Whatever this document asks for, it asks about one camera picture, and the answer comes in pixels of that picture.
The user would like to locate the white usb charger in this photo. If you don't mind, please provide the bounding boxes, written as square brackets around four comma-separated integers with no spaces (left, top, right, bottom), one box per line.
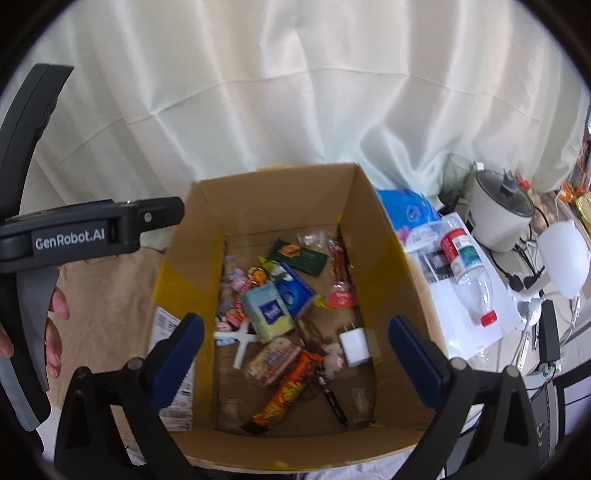
[339,326,372,368]

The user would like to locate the red green plush keychain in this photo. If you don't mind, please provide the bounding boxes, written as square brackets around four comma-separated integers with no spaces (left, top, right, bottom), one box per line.
[217,267,269,331]

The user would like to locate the person hand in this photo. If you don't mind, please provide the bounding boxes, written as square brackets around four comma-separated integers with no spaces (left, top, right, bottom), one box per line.
[0,285,71,380]

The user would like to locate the black power adapter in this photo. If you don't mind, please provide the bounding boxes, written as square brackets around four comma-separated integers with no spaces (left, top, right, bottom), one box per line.
[539,300,560,364]

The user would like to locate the black pen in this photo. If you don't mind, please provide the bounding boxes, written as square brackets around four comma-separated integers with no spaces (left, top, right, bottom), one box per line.
[318,376,349,428]

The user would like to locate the white plastic clamp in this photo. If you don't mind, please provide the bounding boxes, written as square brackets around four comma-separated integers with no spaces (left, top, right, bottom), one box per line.
[213,321,259,370]

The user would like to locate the white curtain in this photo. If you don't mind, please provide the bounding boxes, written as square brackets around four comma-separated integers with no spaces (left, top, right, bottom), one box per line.
[6,1,590,212]

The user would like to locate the red snack packet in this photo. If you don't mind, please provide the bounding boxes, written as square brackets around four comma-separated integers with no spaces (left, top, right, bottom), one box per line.
[245,337,301,387]

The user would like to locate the white desk lamp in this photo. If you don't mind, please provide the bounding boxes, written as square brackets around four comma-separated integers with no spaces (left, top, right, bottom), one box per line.
[516,219,590,322]

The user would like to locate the clear plastic bottle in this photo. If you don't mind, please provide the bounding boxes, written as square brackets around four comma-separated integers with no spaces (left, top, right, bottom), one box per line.
[440,217,497,327]

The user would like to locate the orange snack bar wrapper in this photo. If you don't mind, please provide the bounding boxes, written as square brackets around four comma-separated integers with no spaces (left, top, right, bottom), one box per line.
[242,350,325,436]

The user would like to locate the tissue pack blue yellow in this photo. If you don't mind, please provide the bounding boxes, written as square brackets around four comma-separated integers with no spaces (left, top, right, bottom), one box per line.
[239,283,296,344]

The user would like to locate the white rice cooker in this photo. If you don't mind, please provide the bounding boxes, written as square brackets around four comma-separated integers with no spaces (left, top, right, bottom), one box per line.
[465,170,535,253]

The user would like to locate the brown snack packet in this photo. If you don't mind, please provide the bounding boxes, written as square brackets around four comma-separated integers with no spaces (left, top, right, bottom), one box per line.
[329,238,352,292]

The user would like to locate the cardboard box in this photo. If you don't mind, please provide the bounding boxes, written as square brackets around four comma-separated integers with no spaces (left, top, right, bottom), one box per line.
[153,164,443,472]

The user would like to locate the blue plastic bag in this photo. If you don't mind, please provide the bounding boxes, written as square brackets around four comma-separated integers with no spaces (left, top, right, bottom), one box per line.
[377,189,440,243]

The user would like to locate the dark green sachet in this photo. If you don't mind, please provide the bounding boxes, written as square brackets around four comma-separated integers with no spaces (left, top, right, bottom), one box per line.
[267,239,329,277]

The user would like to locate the pink mouse keychain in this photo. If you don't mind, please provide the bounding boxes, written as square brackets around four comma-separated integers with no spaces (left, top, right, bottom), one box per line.
[322,343,345,380]

